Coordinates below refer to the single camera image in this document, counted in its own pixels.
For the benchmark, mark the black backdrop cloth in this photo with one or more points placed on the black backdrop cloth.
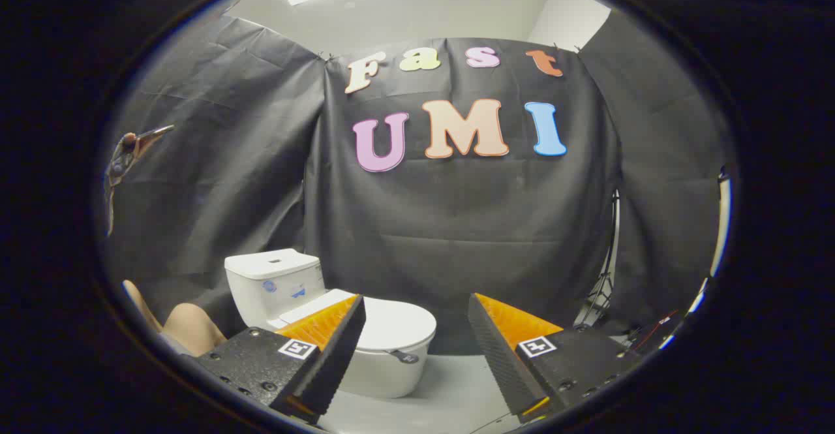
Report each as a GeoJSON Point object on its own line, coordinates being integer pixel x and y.
{"type": "Point", "coordinates": [456, 225]}

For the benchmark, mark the person's leg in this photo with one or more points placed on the person's leg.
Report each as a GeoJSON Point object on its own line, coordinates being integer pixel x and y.
{"type": "Point", "coordinates": [192, 329]}

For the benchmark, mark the white toilet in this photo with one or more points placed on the white toilet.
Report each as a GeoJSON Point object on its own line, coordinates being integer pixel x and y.
{"type": "Point", "coordinates": [274, 284]}

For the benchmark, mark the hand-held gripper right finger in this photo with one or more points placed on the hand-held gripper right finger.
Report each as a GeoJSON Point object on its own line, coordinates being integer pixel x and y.
{"type": "Point", "coordinates": [499, 356]}

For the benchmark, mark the black light stand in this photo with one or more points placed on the black light stand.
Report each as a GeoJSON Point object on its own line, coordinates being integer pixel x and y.
{"type": "Point", "coordinates": [603, 290]}

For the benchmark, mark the white studio softbox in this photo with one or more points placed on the white studio softbox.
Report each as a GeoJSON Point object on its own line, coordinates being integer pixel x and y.
{"type": "Point", "coordinates": [723, 225]}

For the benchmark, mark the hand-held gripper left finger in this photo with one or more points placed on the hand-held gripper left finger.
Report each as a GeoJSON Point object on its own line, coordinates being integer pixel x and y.
{"type": "Point", "coordinates": [339, 349]}

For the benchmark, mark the white toilet lid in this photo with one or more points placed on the white toilet lid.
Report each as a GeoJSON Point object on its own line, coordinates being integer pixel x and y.
{"type": "Point", "coordinates": [398, 323]}

